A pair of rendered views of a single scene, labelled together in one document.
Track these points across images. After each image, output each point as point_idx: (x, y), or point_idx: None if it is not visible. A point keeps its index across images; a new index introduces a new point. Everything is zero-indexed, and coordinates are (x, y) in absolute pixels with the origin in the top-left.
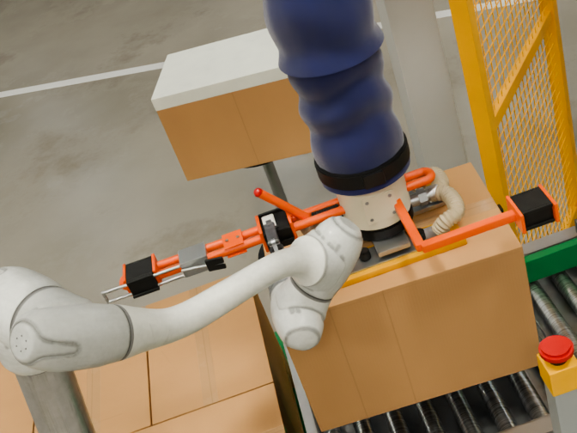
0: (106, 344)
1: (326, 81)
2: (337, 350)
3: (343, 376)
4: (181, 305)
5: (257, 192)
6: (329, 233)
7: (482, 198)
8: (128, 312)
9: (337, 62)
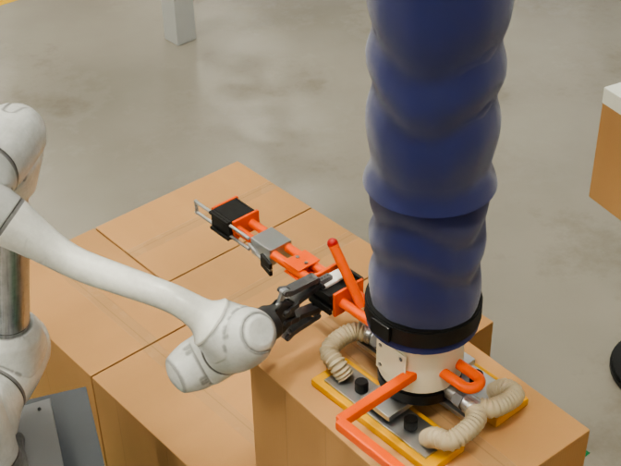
0: None
1: (373, 202)
2: (282, 433)
3: (281, 459)
4: (79, 251)
5: (328, 242)
6: (232, 319)
7: (521, 464)
8: (16, 215)
9: (382, 193)
